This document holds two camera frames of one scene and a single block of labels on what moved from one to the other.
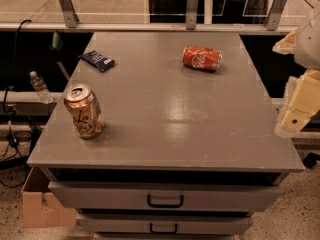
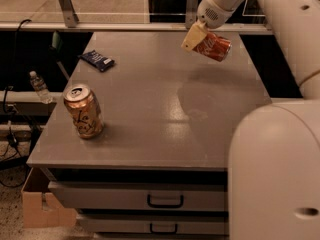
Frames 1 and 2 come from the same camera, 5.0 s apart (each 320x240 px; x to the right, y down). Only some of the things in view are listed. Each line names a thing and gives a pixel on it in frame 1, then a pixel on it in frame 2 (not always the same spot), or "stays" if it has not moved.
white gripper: x=309 y=47 -> x=213 y=16
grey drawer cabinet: x=166 y=135 stays
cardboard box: x=39 y=208 stays
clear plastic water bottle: x=40 y=87 stays
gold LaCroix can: x=84 y=110 stays
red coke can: x=202 y=58 -> x=214 y=46
